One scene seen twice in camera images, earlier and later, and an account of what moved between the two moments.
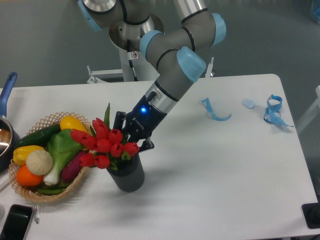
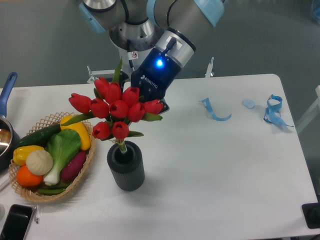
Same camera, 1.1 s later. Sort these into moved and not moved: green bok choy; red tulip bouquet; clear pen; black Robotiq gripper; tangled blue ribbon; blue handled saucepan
Moved: black Robotiq gripper; red tulip bouquet
Not moved: blue handled saucepan; green bok choy; clear pen; tangled blue ribbon
